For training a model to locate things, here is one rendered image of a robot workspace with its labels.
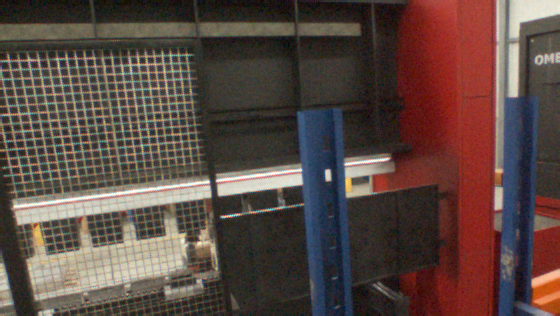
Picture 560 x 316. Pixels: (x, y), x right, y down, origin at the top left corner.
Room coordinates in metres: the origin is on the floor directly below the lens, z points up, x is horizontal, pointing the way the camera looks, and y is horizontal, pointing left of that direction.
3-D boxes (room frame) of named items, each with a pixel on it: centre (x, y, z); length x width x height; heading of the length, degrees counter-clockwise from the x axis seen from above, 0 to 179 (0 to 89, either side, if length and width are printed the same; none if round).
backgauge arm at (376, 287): (2.09, -0.25, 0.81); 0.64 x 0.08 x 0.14; 22
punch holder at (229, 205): (2.22, 0.47, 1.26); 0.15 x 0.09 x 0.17; 112
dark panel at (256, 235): (1.89, -0.10, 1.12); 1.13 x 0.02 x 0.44; 112
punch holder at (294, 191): (2.37, 0.10, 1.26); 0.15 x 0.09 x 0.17; 112
